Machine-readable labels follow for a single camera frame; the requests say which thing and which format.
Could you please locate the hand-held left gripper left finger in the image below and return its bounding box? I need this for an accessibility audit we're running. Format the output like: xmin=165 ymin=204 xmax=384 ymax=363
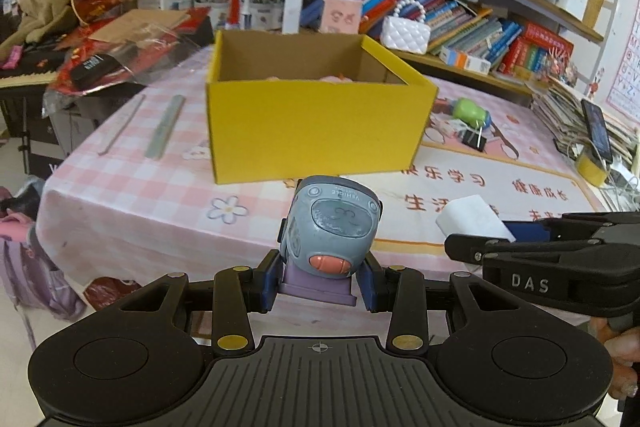
xmin=92 ymin=251 xmax=282 ymax=354

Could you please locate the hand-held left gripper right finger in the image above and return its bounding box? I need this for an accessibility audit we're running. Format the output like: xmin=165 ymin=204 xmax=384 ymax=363
xmin=356 ymin=253 xmax=548 ymax=353

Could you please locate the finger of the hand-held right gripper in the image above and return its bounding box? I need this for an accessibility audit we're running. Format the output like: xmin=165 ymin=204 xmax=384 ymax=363
xmin=445 ymin=234 xmax=596 ymax=264
xmin=502 ymin=213 xmax=640 ymax=243

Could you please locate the white rectangular block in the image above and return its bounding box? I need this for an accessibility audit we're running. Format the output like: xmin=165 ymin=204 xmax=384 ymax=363
xmin=435 ymin=194 xmax=517 ymax=244

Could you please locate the grey-blue toy robot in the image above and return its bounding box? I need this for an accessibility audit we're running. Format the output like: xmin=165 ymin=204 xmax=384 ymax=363
xmin=277 ymin=175 xmax=385 ymax=308

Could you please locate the yellow cardboard box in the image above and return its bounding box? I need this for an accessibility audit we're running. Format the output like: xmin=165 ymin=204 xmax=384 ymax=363
xmin=206 ymin=29 xmax=440 ymax=185

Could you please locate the person's right hand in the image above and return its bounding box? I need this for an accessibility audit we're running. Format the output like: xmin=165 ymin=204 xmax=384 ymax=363
xmin=590 ymin=317 xmax=640 ymax=400

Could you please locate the yellow tape roll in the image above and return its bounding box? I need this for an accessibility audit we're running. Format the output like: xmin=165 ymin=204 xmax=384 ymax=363
xmin=574 ymin=152 xmax=612 ymax=186

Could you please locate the black binder clip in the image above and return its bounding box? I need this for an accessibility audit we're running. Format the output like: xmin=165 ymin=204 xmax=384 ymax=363
xmin=461 ymin=127 xmax=488 ymax=152

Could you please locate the black smartphone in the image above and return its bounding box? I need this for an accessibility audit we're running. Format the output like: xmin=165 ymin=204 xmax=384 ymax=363
xmin=581 ymin=98 xmax=614 ymax=164

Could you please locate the stack of books and papers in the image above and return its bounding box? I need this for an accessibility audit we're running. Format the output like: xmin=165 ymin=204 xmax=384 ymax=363
xmin=530 ymin=77 xmax=640 ymax=162

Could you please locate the green plastic toy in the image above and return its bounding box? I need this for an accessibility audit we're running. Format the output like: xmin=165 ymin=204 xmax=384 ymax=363
xmin=451 ymin=98 xmax=493 ymax=128

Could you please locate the pink printed tablecloth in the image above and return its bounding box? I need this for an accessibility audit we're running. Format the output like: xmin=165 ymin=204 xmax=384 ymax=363
xmin=37 ymin=44 xmax=640 ymax=343

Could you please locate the red plastic bag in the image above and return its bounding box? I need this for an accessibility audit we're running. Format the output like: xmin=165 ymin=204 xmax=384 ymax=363
xmin=82 ymin=276 xmax=141 ymax=313

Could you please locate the row of red dictionaries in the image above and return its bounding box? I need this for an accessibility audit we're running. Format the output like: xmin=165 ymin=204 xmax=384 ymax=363
xmin=497 ymin=21 xmax=575 ymax=80

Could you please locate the orange and blue small box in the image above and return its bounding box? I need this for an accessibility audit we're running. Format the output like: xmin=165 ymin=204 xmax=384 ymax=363
xmin=440 ymin=46 xmax=492 ymax=75

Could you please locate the grey metal ruler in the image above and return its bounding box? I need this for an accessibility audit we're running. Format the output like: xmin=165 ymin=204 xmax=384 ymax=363
xmin=145 ymin=94 xmax=186 ymax=159

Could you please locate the thin grey stick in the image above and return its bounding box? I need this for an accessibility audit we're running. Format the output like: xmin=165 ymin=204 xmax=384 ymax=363
xmin=97 ymin=94 xmax=147 ymax=156

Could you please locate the white quilted pearl handbag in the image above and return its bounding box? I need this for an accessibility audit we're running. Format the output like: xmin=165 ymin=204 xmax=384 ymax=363
xmin=380 ymin=0 xmax=431 ymax=55

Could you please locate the row of blue leaning books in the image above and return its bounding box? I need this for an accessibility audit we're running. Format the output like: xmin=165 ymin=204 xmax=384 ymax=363
xmin=302 ymin=0 xmax=523 ymax=62

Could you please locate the white pen container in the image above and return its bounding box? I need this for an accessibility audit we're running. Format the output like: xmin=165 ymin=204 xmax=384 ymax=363
xmin=556 ymin=0 xmax=587 ymax=20

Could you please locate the pink purple backpack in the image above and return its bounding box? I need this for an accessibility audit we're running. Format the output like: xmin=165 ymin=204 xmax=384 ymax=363
xmin=0 ymin=187 xmax=88 ymax=323

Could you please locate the pink printed box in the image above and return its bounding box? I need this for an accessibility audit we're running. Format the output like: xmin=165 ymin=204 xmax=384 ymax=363
xmin=320 ymin=0 xmax=363 ymax=35

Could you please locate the white desk pen holder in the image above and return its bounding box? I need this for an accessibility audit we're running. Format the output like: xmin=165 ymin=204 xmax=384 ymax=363
xmin=192 ymin=0 xmax=283 ymax=30

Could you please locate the red plastic packaging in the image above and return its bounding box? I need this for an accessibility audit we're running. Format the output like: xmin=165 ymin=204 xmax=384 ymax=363
xmin=42 ymin=7 xmax=216 ymax=108

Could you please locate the black labelled packet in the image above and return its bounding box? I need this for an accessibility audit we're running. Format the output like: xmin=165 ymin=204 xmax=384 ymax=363
xmin=67 ymin=53 xmax=123 ymax=88

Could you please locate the red white figurine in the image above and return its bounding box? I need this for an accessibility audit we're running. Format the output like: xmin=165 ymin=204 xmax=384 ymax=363
xmin=227 ymin=0 xmax=246 ymax=30

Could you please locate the brown cardboard sheet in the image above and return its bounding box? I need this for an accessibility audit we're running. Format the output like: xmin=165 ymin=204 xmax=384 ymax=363
xmin=87 ymin=9 xmax=188 ymax=42

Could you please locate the black piano keyboard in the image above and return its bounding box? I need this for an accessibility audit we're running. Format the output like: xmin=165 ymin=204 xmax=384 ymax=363
xmin=0 ymin=47 xmax=66 ymax=90

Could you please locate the white cable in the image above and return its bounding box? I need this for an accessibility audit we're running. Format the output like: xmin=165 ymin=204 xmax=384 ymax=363
xmin=602 ymin=157 xmax=640 ymax=212

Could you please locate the wall letter chart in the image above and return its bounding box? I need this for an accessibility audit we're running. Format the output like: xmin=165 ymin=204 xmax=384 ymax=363
xmin=605 ymin=0 xmax=640 ymax=108

